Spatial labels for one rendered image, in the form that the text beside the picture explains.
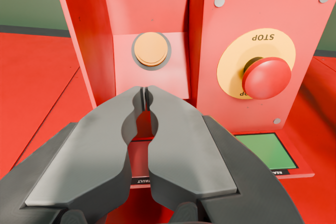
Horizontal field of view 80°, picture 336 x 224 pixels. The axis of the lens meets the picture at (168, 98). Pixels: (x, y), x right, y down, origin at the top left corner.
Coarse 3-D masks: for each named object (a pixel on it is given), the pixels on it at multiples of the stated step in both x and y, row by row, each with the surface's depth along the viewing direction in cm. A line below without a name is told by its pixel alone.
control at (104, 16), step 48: (96, 0) 18; (144, 0) 22; (192, 0) 20; (240, 0) 15; (288, 0) 16; (96, 48) 18; (192, 48) 22; (96, 96) 17; (192, 96) 23; (288, 96) 21; (288, 144) 22
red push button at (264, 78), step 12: (252, 60) 18; (264, 60) 16; (276, 60) 16; (252, 72) 16; (264, 72) 16; (276, 72) 16; (288, 72) 16; (252, 84) 16; (264, 84) 16; (276, 84) 17; (252, 96) 18; (264, 96) 17
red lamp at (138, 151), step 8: (136, 144) 22; (144, 144) 22; (128, 152) 21; (136, 152) 21; (144, 152) 21; (136, 160) 21; (144, 160) 20; (136, 168) 20; (144, 168) 20; (136, 176) 19; (144, 176) 19
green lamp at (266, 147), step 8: (240, 136) 23; (248, 136) 23; (256, 136) 23; (264, 136) 23; (272, 136) 23; (248, 144) 22; (256, 144) 22; (264, 144) 22; (272, 144) 22; (280, 144) 22; (256, 152) 21; (264, 152) 21; (272, 152) 21; (280, 152) 21; (264, 160) 20; (272, 160) 20; (280, 160) 20; (288, 160) 20; (272, 168) 19; (280, 168) 19
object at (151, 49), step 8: (152, 32) 23; (136, 40) 23; (144, 40) 23; (152, 40) 23; (160, 40) 23; (136, 48) 23; (144, 48) 23; (152, 48) 23; (160, 48) 23; (136, 56) 23; (144, 56) 23; (152, 56) 23; (160, 56) 23; (144, 64) 24; (152, 64) 23
